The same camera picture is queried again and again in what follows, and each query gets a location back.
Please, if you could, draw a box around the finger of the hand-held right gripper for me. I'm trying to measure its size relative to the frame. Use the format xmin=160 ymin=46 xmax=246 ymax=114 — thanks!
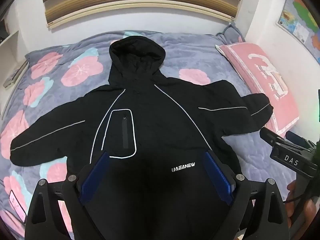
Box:
xmin=259 ymin=127 xmax=286 ymax=147
xmin=285 ymin=130 xmax=313 ymax=150

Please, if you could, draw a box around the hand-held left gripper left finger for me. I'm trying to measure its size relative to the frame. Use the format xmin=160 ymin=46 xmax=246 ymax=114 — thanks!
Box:
xmin=24 ymin=150 xmax=113 ymax=240

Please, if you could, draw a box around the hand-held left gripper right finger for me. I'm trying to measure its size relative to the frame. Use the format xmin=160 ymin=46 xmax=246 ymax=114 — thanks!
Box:
xmin=203 ymin=150 xmax=295 ymax=240

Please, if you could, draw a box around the black hooded jacket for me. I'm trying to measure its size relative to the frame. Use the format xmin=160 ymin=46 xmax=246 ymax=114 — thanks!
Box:
xmin=10 ymin=35 xmax=273 ymax=240

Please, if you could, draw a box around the person's right hand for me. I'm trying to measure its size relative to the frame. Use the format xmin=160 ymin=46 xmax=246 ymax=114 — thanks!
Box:
xmin=285 ymin=181 xmax=320 ymax=233

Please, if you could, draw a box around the pink pillow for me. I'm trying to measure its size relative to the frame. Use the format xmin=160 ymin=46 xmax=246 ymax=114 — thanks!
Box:
xmin=215 ymin=42 xmax=300 ymax=135

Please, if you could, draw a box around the black framed phone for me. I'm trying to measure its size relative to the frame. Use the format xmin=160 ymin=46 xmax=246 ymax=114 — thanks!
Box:
xmin=8 ymin=189 xmax=27 ymax=224

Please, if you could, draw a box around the grey pillow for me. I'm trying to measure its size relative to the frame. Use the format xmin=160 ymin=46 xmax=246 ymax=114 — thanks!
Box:
xmin=215 ymin=23 xmax=246 ymax=46

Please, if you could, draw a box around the grey floral blanket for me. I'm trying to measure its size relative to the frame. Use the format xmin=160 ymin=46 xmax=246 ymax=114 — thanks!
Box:
xmin=0 ymin=29 xmax=320 ymax=232

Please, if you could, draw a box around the white shelf unit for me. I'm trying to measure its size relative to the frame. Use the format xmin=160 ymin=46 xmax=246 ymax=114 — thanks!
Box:
xmin=0 ymin=29 xmax=28 ymax=88

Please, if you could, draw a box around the beige striped window blind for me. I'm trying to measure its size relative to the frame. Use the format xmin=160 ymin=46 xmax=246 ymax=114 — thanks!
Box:
xmin=41 ymin=0 xmax=245 ymax=32

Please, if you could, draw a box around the wall map poster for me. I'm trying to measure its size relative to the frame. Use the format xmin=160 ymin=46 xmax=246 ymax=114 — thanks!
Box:
xmin=276 ymin=0 xmax=320 ymax=64

